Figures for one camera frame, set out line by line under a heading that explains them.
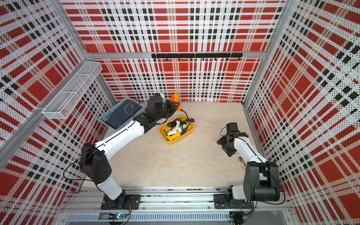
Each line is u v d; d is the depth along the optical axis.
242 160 0.88
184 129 0.95
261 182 0.42
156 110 0.63
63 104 0.70
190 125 0.93
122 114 1.05
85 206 0.73
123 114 1.05
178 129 0.96
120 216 0.69
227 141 0.66
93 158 0.48
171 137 0.95
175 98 0.80
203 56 0.89
